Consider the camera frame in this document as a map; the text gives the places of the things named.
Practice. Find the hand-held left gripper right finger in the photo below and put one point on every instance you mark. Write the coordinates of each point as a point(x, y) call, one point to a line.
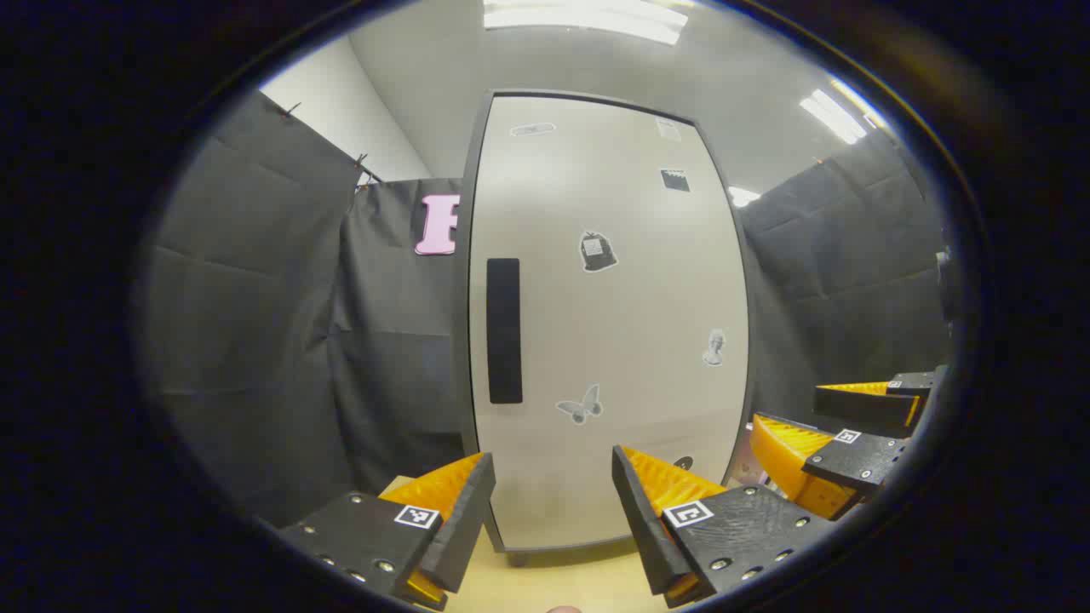
point(649, 532)

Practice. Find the dark grey cabinet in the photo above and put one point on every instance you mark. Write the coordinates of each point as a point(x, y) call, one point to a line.
point(461, 358)

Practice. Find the black backdrop cloth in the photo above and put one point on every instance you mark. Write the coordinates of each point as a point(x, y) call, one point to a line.
point(255, 323)

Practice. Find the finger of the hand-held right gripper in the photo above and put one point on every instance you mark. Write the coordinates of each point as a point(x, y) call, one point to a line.
point(856, 464)
point(860, 407)

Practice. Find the large ceiling light panel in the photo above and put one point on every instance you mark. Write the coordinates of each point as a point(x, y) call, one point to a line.
point(588, 17)

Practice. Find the small ceiling light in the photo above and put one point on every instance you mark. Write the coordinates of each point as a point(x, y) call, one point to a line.
point(742, 196)

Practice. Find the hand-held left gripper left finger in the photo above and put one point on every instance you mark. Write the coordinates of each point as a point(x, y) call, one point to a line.
point(464, 524)

